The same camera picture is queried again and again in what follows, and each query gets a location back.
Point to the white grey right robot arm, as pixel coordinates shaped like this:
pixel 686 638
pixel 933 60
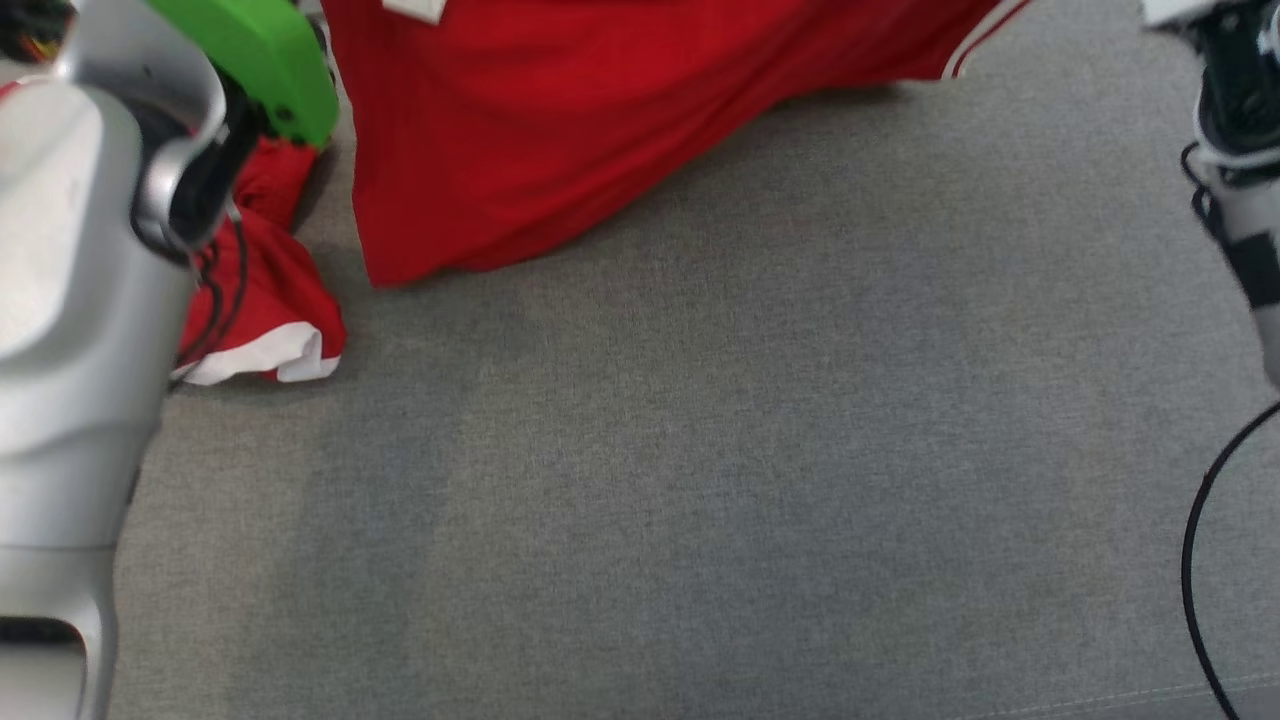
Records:
pixel 1250 210

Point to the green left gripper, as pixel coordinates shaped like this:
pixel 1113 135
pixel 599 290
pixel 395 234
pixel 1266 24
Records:
pixel 270 60

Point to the red shirt with white trim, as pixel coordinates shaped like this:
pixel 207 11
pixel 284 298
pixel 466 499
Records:
pixel 560 120

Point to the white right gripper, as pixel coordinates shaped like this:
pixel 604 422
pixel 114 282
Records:
pixel 1175 10

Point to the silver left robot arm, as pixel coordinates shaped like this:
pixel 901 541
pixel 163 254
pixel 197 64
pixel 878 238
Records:
pixel 70 350

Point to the red shorts with white stripe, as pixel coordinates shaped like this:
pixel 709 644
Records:
pixel 275 290

